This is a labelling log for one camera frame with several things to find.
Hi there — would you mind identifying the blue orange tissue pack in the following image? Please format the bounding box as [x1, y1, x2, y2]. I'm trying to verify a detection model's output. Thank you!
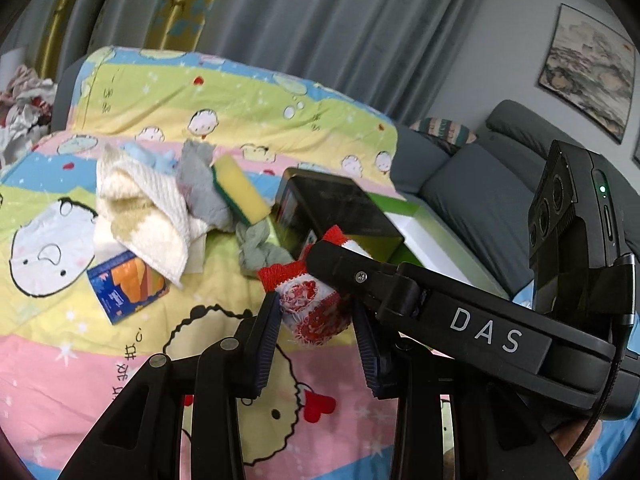
[87, 250, 168, 325]

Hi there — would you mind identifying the red white patterned pouch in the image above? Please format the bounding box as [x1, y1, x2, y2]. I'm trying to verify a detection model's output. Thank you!
[258, 243, 352, 346]

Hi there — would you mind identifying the grey green rag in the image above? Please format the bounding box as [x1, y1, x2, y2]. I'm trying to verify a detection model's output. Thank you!
[235, 218, 294, 278]

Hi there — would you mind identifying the cream knitted towel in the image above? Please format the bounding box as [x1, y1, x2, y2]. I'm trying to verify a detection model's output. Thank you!
[96, 145, 210, 287]

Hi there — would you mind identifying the grey cloth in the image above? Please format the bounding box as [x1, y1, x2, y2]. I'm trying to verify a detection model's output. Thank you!
[176, 140, 234, 232]

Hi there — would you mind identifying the yellow green sponge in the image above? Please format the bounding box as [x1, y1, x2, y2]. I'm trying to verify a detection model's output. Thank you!
[212, 154, 270, 226]

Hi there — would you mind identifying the person's right hand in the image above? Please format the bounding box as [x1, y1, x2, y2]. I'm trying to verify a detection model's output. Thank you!
[550, 420, 602, 468]

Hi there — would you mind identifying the green white cardboard box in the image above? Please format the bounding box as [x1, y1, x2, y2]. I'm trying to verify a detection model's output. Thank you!
[370, 193, 508, 298]

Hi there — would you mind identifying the grey sofa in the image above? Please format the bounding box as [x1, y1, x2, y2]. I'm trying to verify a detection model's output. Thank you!
[389, 98, 640, 306]

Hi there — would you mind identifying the colourful cartoon bed sheet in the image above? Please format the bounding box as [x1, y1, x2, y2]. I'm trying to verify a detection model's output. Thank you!
[1, 47, 398, 479]

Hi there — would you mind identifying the striped cushion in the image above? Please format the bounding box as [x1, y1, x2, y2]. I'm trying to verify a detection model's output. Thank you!
[411, 117, 477, 148]

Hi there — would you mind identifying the black gold tin box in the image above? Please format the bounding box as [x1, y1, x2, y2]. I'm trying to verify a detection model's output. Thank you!
[271, 167, 404, 261]

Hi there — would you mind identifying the framed landscape painting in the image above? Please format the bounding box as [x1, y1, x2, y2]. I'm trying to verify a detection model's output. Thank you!
[538, 3, 636, 143]

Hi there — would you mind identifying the pile of crumpled clothes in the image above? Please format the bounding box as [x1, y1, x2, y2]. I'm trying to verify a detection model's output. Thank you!
[1, 64, 58, 171]

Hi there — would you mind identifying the yellow patterned curtain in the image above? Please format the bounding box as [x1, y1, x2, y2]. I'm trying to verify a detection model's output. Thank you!
[29, 0, 215, 78]

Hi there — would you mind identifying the black camera unit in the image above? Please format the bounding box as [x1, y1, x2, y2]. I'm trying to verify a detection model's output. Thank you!
[528, 140, 637, 338]

